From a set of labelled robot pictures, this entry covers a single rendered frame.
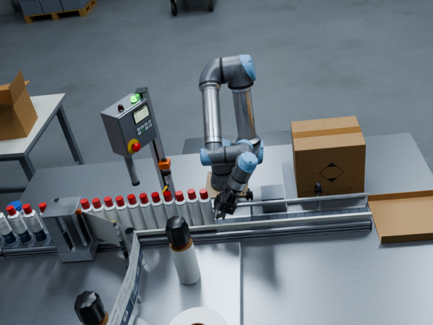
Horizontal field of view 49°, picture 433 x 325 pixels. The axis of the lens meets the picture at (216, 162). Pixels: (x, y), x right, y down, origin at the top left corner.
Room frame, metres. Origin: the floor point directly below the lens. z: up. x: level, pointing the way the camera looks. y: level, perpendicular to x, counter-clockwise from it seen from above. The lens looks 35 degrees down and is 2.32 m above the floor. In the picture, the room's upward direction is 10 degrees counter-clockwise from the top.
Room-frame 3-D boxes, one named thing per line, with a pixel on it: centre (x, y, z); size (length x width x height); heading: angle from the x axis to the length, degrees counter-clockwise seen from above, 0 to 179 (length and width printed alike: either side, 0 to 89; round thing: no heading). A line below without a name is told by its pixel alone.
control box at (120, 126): (1.68, 0.31, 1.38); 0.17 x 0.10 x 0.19; 137
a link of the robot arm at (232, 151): (1.62, -0.10, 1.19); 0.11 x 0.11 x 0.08; 82
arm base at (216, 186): (1.90, -0.03, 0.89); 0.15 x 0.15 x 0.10
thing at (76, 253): (1.55, 0.65, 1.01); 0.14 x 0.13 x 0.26; 82
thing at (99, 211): (1.63, 0.54, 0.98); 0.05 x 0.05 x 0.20
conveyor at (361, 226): (1.58, 0.22, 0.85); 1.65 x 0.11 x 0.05; 82
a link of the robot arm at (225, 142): (1.90, -0.03, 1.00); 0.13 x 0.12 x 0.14; 82
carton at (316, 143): (1.77, -0.51, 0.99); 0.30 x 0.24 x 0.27; 81
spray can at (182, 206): (1.57, 0.18, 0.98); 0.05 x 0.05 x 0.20
